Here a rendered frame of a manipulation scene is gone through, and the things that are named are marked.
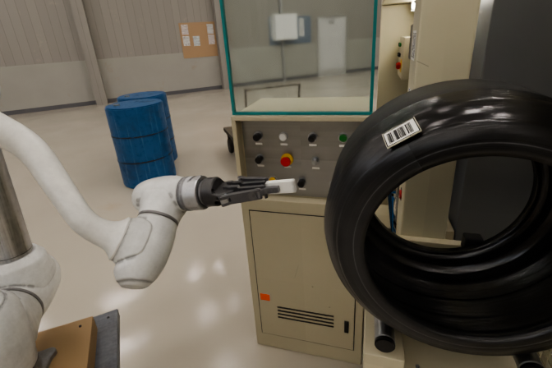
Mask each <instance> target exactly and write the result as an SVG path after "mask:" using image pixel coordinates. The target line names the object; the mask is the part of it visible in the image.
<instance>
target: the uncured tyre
mask: <svg viewBox="0 0 552 368"><path fill-rule="evenodd" d="M413 117H414V118H415V119H416V121H417V123H418V125H419V126H420V128H421V130H422V131H421V132H419V133H417V134H415V135H414V136H412V137H410V138H408V139H406V140H404V141H402V142H400V143H398V144H396V145H395V146H393V147H391V148H389V149H387V147H386V144H385V142H384V138H383V136H382V134H384V133H385V132H387V131H389V130H391V129H393V128H395V127H396V126H398V125H400V124H402V123H404V122H405V121H407V120H409V119H411V118H413ZM486 156H501V157H512V158H519V159H528V160H531V163H532V167H533V186H532V190H531V195H530V198H529V200H528V202H527V204H526V206H525V208H524V209H523V211H522V212H521V213H520V214H519V216H518V217H517V218H516V219H515V220H514V221H513V222H512V223H511V224H510V225H509V226H508V227H507V228H505V229H504V230H503V231H502V232H500V233H498V234H497V235H495V236H493V237H491V238H489V239H487V240H485V241H481V242H479V243H476V244H473V245H470V246H462V247H456V248H435V247H429V246H422V245H418V244H416V243H413V242H410V241H408V240H405V239H403V238H401V237H400V236H398V235H397V234H395V233H394V232H392V231H390V230H389V229H388V228H387V227H386V226H385V225H384V224H383V223H382V222H381V221H380V220H379V218H378V217H377V216H376V214H375V211H376V210H377V209H378V208H379V206H380V205H381V203H382V202H383V201H384V200H385V199H386V197H387V196H388V195H389V194H390V193H391V192H393V191H394V190H395V189H396V188H397V187H399V186H400V185H402V184H403V183H404V182H405V181H407V180H408V179H410V178H412V177H414V176H416V175H417V174H419V173H422V172H424V171H425V170H427V169H429V168H433V167H435V166H438V165H440V164H443V163H448V162H452V161H455V160H459V159H468V158H475V157H486ZM324 232H325V236H326V242H327V247H328V250H329V256H330V259H331V261H332V263H333V266H334V269H335V271H336V273H337V275H338V276H339V278H340V280H341V282H342V283H343V285H344V287H345V288H346V289H347V290H348V291H349V293H350V294H351V295H352V296H353V297H354V299H355V300H356V301H357V302H358V303H359V304H360V305H361V306H362V307H364V308H365V309H366V310H367V311H368V312H370V313H371V314H372V315H373V316H374V317H375V318H377V319H378V320H380V321H382V322H383V323H385V324H386V325H388V326H390V327H391V328H393V329H396V330H397V331H398V332H400V333H402V334H405V335H407V336H408V337H410V338H413V339H415V340H417V341H419V342H422V343H425V344H428V345H430V346H433V347H437V348H441V349H444V350H447V351H451V352H459V353H464V354H471V355H479V356H514V355H522V354H528V353H533V352H542V351H545V350H549V349H552V98H551V97H549V96H547V95H544V94H540V93H538V92H535V91H533V90H529V89H527V88H524V87H521V86H519V85H514V84H510V83H507V82H502V81H497V80H483V79H461V80H447V81H442V82H438V83H434V84H430V85H425V86H422V87H420V88H417V89H414V90H411V91H408V92H406V93H405V94H401V95H399V96H398V97H396V98H394V99H392V100H390V101H388V102H387V103H386V104H384V105H383V106H381V107H380V108H378V109H377V110H375V111H374V112H373V113H372V114H371V115H370V116H369V117H367V118H366V119H365V120H364V121H363V122H362V123H361V124H360V125H359V127H358V128H357V129H356V130H355V131H354V132H353V133H352V135H351V136H350V137H349V139H348V140H347V142H346V144H345V146H344V147H343V149H342V151H341V153H340V155H339V157H338V161H337V163H336V166H335V169H334V173H333V178H332V181H331V185H330V188H329V193H328V197H327V200H326V204H325V210H324Z"/></svg>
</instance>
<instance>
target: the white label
mask: <svg viewBox="0 0 552 368"><path fill-rule="evenodd" d="M421 131H422V130H421V128H420V126H419V125H418V123H417V121H416V119H415V118H414V117H413V118H411V119H409V120H407V121H405V122H404V123H402V124H400V125H398V126H396V127H395V128H393V129H391V130H389V131H387V132H385V133H384V134H382V136H383V138H384V142H385V144H386V147H387V149H389V148H391V147H393V146H395V145H396V144H398V143H400V142H402V141H404V140H406V139H408V138H410V137H412V136H414V135H415V134H417V133H419V132H421Z"/></svg>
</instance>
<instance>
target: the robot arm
mask: <svg viewBox="0 0 552 368"><path fill-rule="evenodd" d="M2 149H4V150H6V151H8V152H10V153H12V154H14V155H15V156H16V157H17V158H18V159H19V160H20V161H21V162H22V163H23V164H24V165H25V166H26V167H27V168H28V169H29V171H30V172H31V174H32V175H33V177H34V179H35V180H36V181H37V182H38V184H39V185H40V186H41V188H42V189H43V191H44V193H45V194H46V195H47V197H48V198H49V199H50V200H51V202H52V203H53V205H54V206H55V208H56V209H57V211H58V213H59V214H60V215H61V216H62V217H63V219H64V220H65V221H66V223H67V224H68V225H69V226H70V227H71V229H72V230H73V231H75V232H76V233H77V234H78V235H80V236H81V237H83V238H84V239H85V240H86V241H88V242H91V243H92V244H94V245H96V246H98V247H100V248H102V249H103V250H104V251H105V252H106V254H107V256H108V259H109V260H111V261H113V263H114V264H115V267H114V270H113V273H114V277H115V279H116V282H117V283H118V284H119V285H120V286H121V287H122V288H128V289H144V288H147V287H148V286H149V285H151V284H152V283H153V282H154V281H155V280H156V279H157V278H158V277H159V275H160V274H161V273H162V271H163V269H164V267H165V265H166V264H167V261H168V258H169V256H170V253H171V251H172V248H173V244H174V241H175V237H176V231H177V226H178V224H179V223H180V221H181V219H182V217H183V216H184V214H185V213H186V211H192V210H204V209H208V208H209V207H214V206H220V205H222V207H225V206H228V205H233V204H238V203H243V202H248V201H253V200H261V199H262V198H263V197H262V196H264V198H265V199H266V198H268V195H270V194H283V193H294V192H296V191H297V186H296V182H295V179H294V178H293V179H283V180H273V181H269V179H268V178H267V177H243V176H238V177H237V178H238V180H236V181H233V180H231V181H226V182H224V181H223V180H222V179H221V178H220V177H206V176H203V175H200V176H192V177H190V176H188V177H180V176H162V177H154V178H151V179H148V180H146V181H143V182H141V183H140V184H138V185H137V186H136V187H135V189H134V190H133V192H132V195H131V201H132V204H133V205H134V207H135V208H136V209H137V210H138V211H139V213H138V216H137V218H129V217H128V218H125V219H123V220H121V221H109V220H107V219H104V218H101V217H99V216H98V215H97V214H96V213H95V212H94V211H93V210H92V209H91V208H90V207H89V206H88V205H87V203H86V202H85V200H84V198H83V197H82V195H81V193H80V192H79V191H78V189H77V188H76V185H75V184H74V182H73V181H72V180H71V178H70V177H69V175H68V173H67V171H66V170H65V168H64V167H63V166H62V164H61V162H60V161H59V159H58V157H57V156H56V154H55V153H54V152H53V151H52V150H51V148H50V147H49V146H48V145H47V144H46V142H45V141H44V140H43V139H41V138H40V137H39V136H38V135H37V134H36V133H34V132H33V131H32V130H31V129H29V128H28V127H26V126H24V125H22V124H21V123H19V122H18V121H16V120H14V119H12V118H10V117H8V116H7V115H5V114H3V113H1V112H0V368H49V366H50V364H51V361H52V360H53V358H54V357H55V356H56V355H57V353H58V352H57V349H56V348H55V347H50V348H47V349H45V350H43V351H40V352H37V348H36V344H35V341H36V339H37V337H38V332H39V325H40V321H41V319H42V317H43V315H44V313H45V312H46V311H47V309H48V308H49V306H50V304H51V302H52V300H53V298H54V296H55V294H56V292H57V289H58V286H59V283H60V281H61V269H60V266H59V263H58V262H57V261H56V260H55V259H54V258H53V257H52V256H51V255H50V254H48V252H47V251H46V250H45V249H44V248H43V247H42V246H39V245H37V244H34V243H32V242H31V240H30V234H29V232H28V229H27V227H26V224H25V220H24V217H23V214H22V212H21V207H20V204H19V201H18V199H17V196H16V192H15V189H14V186H13V184H12V180H11V176H10V173H9V171H8V168H7V164H6V161H5V159H4V156H3V153H2Z"/></svg>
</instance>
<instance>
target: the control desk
mask: <svg viewBox="0 0 552 368"><path fill-rule="evenodd" d="M369 116H370V115H232V116H231V121H232V134H233V142H234V149H235V156H236V163H237V176H243V177H267V178H268V179H269V181H273V180H283V179H293V178H294V179H295V182H296V186H297V191H296V192H294V193H283V194H270V195H268V198H266V199H265V196H262V197H263V198H262V199H261V200H253V201H248V202H243V203H241V209H242V217H243V223H244V231H245V238H246V252H247V259H248V266H249V273H250V281H251V294H252V301H253V308H254V315H255V328H256V336H257V343H258V344H263V345H267V346H271V347H278V348H282V349H287V350H290V351H294V352H302V353H306V354H311V355H314V356H318V357H326V358H330V359H334V360H338V361H345V362H350V363H353V364H358V365H360V364H361V348H362V330H363V312H364V307H362V306H361V305H360V304H359V303H358V302H357V301H356V300H355V299H354V297H353V296H352V295H351V294H350V293H349V291H348V290H347V289H346V288H345V287H344V285H343V283H342V282H341V280H340V278H339V276H338V275H337V273H336V271H335V269H334V266H333V263H332V261H331V259H330V256H329V250H328V247H327V244H326V240H325V234H324V210H325V204H326V200H327V197H328V193H329V188H330V185H331V181H332V178H333V174H334V169H335V166H336V163H337V161H338V157H339V155H340V153H341V151H342V149H343V147H344V146H345V144H346V142H347V140H348V139H349V137H350V136H351V135H352V133H353V132H354V131H355V130H356V129H357V128H358V127H359V125H360V124H361V123H362V122H363V121H364V120H365V119H366V118H367V117H369ZM261 293H263V294H268V295H269V298H270V301H266V300H261V299H260V294H261Z"/></svg>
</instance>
